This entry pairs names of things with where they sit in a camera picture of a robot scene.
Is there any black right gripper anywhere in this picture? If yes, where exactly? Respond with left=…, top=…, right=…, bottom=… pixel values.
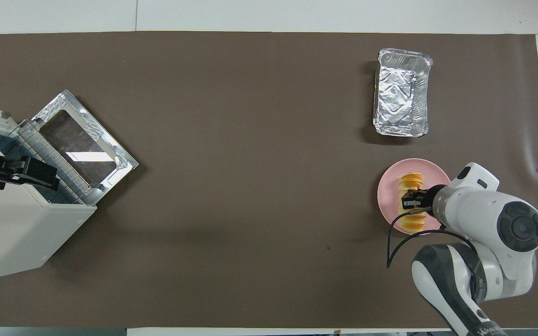
left=401, top=186, right=439, bottom=216

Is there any golden bread loaf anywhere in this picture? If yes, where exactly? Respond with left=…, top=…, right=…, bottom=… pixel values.
left=398, top=173, right=427, bottom=234

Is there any aluminium foil tray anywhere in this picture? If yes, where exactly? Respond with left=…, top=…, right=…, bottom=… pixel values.
left=373, top=48, right=433, bottom=137

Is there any cream toaster oven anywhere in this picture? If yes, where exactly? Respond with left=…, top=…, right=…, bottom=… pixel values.
left=0, top=102, right=98, bottom=281

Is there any silver glass oven door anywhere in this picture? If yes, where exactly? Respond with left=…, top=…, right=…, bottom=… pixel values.
left=31, top=90, right=139, bottom=207

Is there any pink round plate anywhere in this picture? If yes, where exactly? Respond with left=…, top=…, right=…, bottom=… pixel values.
left=377, top=158, right=452, bottom=236

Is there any brown table mat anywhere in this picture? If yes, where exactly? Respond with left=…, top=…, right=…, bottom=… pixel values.
left=0, top=32, right=538, bottom=329

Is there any silver oven wire rack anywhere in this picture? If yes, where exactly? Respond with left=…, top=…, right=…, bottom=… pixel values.
left=17, top=119, right=87, bottom=206

